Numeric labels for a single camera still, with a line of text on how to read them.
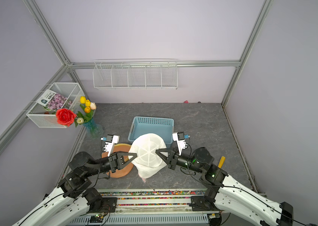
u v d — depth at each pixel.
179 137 0.55
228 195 0.48
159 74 1.09
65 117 0.65
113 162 0.52
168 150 0.57
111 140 0.56
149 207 0.74
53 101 0.74
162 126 1.04
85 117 0.80
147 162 0.58
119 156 0.55
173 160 0.53
